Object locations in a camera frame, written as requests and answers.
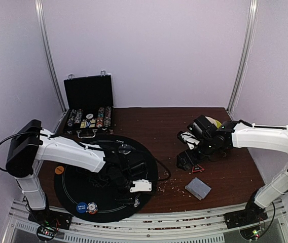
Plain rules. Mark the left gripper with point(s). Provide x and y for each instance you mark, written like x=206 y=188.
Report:
x=126 y=200

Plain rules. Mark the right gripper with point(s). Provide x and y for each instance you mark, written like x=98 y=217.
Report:
x=187 y=157

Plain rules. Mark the black white poker chip stack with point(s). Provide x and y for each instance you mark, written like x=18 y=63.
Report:
x=136 y=203

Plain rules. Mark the grey ridged card holder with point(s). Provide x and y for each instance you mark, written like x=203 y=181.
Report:
x=198 y=188

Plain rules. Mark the red poker chip stack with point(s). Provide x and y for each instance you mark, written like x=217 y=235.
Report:
x=92 y=208

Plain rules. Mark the blue small blind button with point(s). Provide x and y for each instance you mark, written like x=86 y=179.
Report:
x=81 y=207

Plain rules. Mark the orange big blind button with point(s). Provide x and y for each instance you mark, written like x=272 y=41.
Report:
x=59 y=170

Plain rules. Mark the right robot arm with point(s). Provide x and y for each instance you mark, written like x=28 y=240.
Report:
x=246 y=135

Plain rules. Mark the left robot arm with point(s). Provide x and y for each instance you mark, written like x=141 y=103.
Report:
x=33 y=143

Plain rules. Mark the red triangle all-in marker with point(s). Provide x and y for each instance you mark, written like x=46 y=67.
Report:
x=196 y=169

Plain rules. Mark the black round poker mat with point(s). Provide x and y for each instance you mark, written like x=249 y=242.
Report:
x=77 y=185

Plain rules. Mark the white floral ceramic mug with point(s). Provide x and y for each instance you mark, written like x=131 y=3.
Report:
x=213 y=121

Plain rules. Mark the lime green small bowl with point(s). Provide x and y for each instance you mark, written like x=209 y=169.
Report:
x=218 y=123

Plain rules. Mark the black poker chip case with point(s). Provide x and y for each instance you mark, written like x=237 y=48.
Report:
x=90 y=105

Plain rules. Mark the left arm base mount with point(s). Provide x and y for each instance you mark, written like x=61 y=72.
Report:
x=53 y=219

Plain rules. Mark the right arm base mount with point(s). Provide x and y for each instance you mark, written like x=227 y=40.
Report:
x=243 y=217

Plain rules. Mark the right aluminium frame post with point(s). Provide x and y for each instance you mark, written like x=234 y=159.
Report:
x=246 y=49

